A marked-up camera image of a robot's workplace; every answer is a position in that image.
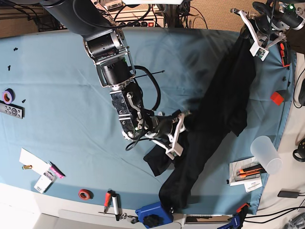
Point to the orange black clamp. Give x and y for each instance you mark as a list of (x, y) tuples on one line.
[(285, 54)]

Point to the white blister pack card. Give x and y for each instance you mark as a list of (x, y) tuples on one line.
[(45, 180)]

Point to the black t-shirt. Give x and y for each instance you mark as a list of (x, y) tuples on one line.
[(222, 110)]

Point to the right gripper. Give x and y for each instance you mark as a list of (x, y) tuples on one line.
[(165, 131)]

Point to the blue table clamp box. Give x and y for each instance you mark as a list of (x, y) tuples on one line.
[(154, 215)]

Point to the white booklet papers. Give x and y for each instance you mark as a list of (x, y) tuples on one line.
[(250, 183)]

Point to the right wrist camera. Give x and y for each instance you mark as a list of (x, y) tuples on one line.
[(174, 151)]

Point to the light blue table cloth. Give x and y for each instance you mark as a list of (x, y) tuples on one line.
[(70, 120)]

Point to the red tape roll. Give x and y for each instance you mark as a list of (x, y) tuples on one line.
[(85, 194)]

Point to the blue orange bar clamp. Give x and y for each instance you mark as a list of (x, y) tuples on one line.
[(236, 222)]

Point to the white paper sheet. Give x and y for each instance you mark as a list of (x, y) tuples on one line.
[(29, 159)]

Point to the translucent plastic cup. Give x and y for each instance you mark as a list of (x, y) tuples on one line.
[(266, 154)]

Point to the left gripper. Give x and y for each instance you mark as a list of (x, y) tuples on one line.
[(261, 25)]

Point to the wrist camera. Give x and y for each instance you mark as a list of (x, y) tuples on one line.
[(258, 51), (174, 151)]

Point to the red handled screwdriver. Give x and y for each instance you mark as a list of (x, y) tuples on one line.
[(107, 199)]

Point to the white marker pen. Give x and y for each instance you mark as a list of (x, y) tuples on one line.
[(115, 206)]

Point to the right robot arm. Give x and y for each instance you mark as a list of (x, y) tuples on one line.
[(105, 44)]

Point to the black cable tie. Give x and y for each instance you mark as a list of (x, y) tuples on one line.
[(152, 73)]

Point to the black power strip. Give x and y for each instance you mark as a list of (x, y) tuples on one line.
[(145, 23)]

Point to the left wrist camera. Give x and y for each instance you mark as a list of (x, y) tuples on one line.
[(258, 51)]

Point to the black remote control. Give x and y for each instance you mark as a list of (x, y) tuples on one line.
[(13, 110)]

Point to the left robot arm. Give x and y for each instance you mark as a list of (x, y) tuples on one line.
[(271, 22)]

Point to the pink marker package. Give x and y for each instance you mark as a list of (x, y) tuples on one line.
[(56, 171)]

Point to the red cube block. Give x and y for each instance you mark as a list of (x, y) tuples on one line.
[(277, 98)]

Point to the purple tape roll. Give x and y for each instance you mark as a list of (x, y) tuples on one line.
[(8, 96)]

